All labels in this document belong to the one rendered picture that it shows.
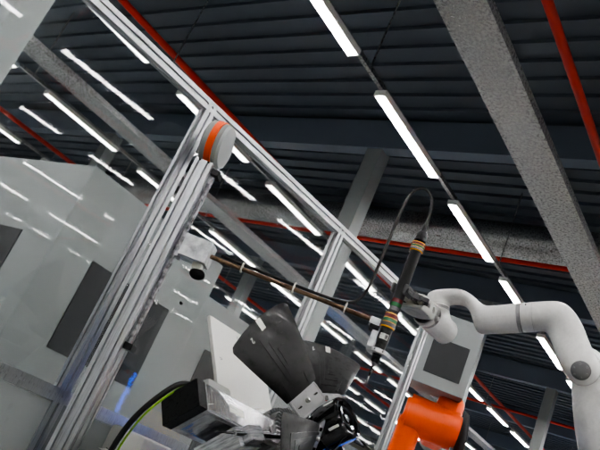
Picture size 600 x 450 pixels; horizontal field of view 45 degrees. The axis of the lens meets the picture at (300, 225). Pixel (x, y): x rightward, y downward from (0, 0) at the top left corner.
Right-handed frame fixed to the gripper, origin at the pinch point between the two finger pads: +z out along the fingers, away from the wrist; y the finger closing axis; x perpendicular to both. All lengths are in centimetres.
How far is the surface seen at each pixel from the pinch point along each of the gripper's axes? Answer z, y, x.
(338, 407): 12.4, -3.3, -40.4
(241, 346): 40, 11, -37
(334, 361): -1.7, 15.1, -25.3
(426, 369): -329, 186, 63
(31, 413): 48, 70, -74
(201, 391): 50, 8, -52
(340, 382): 1.6, 7.4, -31.7
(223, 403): 41, 8, -52
